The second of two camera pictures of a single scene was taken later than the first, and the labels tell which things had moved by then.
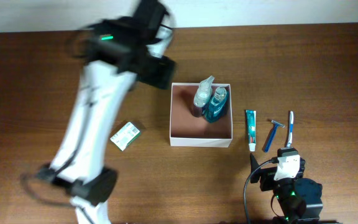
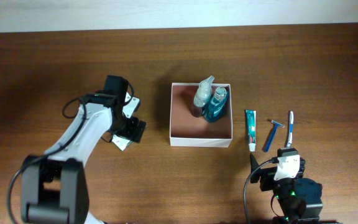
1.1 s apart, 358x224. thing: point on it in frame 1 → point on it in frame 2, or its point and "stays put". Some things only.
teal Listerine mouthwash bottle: x=214 y=112 stays put
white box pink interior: x=186 y=130 stays put
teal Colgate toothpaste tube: x=251 y=121 stays put
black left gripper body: x=159 y=73 → x=134 y=129
